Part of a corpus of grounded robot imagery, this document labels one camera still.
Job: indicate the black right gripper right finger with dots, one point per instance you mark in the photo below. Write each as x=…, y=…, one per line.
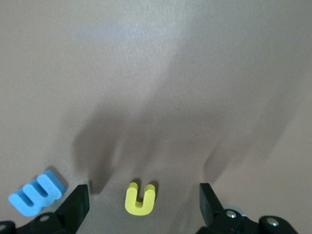
x=209, y=207

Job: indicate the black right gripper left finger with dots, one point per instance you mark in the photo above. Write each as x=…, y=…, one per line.
x=75, y=207

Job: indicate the yellow foam letter u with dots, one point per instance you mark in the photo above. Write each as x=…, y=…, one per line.
x=139, y=210

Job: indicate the blue foam lowercase m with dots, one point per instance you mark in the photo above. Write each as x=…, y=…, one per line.
x=26, y=204

